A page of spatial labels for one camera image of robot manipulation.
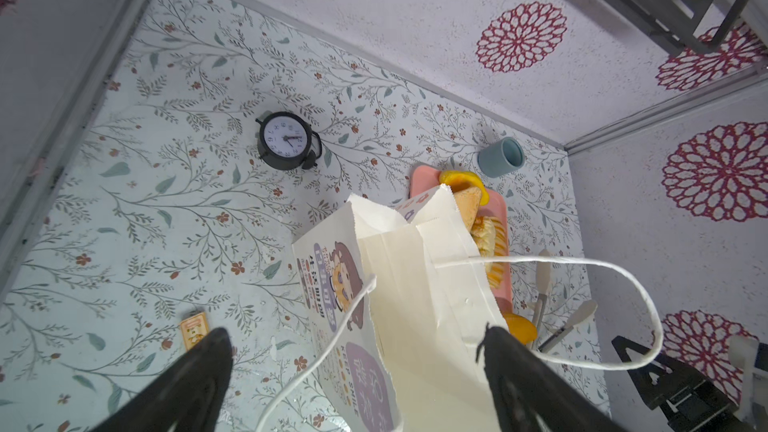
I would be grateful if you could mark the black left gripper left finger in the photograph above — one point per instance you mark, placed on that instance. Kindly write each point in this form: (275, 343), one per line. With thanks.
(188, 396)

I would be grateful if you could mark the yellow-orange glazed bun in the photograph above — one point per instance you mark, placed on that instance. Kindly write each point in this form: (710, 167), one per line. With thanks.
(458, 181)

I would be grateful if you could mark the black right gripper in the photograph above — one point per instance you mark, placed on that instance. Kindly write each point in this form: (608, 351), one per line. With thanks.
(688, 400)

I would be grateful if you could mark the triangular toast bread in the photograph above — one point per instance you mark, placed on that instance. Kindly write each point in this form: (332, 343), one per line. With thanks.
(468, 202)

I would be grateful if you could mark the pink plastic tray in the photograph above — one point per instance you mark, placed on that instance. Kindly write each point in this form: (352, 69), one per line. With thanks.
(425, 177)

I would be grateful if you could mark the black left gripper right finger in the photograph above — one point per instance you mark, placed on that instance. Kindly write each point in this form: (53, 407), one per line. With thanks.
(528, 396)

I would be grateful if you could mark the printed white paper bag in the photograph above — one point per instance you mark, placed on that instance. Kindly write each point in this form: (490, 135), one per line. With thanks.
(398, 301)

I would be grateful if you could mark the wavy-edged yellow pastry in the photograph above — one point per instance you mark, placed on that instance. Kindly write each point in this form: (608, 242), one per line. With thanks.
(483, 233)

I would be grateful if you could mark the long striped bread roll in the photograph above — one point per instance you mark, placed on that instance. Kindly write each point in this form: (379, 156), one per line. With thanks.
(498, 271)

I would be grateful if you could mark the steel tongs with cream tips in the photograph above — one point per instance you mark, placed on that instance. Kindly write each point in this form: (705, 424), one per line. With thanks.
(551, 333)

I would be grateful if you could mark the long orange baguette loaf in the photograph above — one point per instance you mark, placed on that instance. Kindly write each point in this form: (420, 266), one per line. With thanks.
(521, 328)

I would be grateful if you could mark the teal ceramic cup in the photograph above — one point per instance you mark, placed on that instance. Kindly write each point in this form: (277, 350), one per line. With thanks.
(500, 158)

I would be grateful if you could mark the small wooden block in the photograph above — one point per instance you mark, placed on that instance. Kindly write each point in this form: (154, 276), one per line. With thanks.
(193, 329)

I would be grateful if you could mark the black alarm clock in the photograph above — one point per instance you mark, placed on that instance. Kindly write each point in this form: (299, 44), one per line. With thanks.
(287, 142)

